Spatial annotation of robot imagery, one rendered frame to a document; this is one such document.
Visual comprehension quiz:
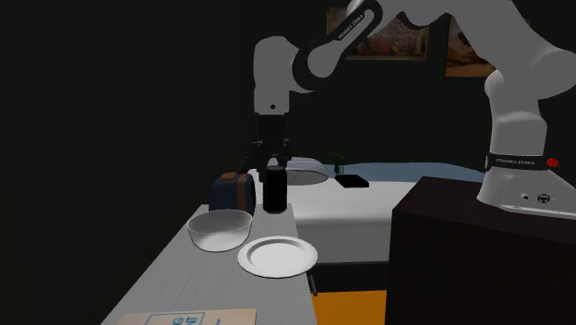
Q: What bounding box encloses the bed with white sheet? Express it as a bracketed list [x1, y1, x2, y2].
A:
[249, 156, 488, 295]

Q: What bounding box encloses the grey wooden desk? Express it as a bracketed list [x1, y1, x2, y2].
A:
[99, 203, 319, 325]

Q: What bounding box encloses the black cylindrical bottle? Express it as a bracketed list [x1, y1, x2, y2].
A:
[261, 164, 289, 215]

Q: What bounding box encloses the small green plant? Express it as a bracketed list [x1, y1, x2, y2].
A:
[330, 150, 348, 177]

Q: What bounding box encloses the wide framed wall picture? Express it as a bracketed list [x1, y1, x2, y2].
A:
[325, 6, 431, 62]

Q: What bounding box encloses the dark robot stand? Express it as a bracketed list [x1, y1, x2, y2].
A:
[385, 175, 576, 325]

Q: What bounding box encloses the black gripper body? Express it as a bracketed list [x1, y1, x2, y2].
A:
[251, 113, 293, 160]

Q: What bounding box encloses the flat black box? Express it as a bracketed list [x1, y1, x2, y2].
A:
[334, 174, 370, 189]

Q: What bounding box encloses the blue toaster with brown band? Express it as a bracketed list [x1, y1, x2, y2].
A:
[208, 172, 258, 218]

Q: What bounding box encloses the small framed wall picture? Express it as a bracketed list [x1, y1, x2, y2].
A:
[443, 15, 497, 79]

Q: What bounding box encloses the white plate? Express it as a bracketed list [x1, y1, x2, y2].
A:
[236, 235, 319, 279]

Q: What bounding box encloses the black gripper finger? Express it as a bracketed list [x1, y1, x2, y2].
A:
[275, 148, 294, 170]
[239, 149, 269, 175]

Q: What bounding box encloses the clear glass bowl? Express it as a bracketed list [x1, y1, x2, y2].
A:
[186, 208, 255, 254]

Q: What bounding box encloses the tan box with blue print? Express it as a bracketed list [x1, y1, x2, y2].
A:
[114, 307, 258, 325]

